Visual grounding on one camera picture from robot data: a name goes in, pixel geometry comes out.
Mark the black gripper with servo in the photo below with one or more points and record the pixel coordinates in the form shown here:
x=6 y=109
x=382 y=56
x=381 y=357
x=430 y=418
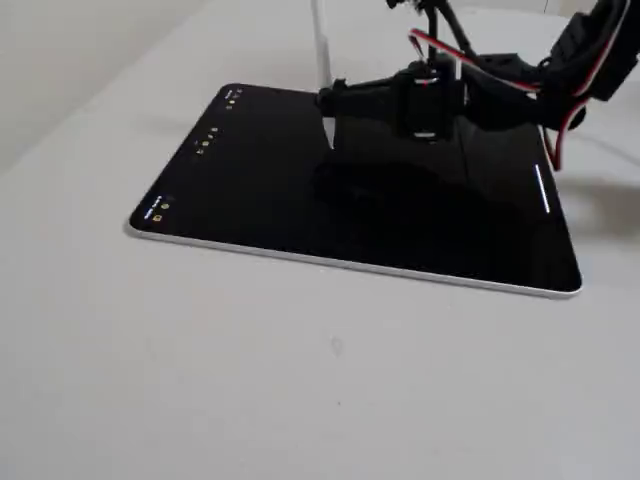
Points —
x=421 y=107

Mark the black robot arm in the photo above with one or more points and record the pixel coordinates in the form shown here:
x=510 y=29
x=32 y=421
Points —
x=510 y=100

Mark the white stylus pencil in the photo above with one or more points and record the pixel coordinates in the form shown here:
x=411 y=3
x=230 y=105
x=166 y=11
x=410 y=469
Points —
x=320 y=45

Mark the black tablet with silver edge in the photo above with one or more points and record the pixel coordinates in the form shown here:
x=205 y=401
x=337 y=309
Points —
x=250 y=200

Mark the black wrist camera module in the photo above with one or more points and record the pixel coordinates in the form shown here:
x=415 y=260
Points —
x=415 y=4

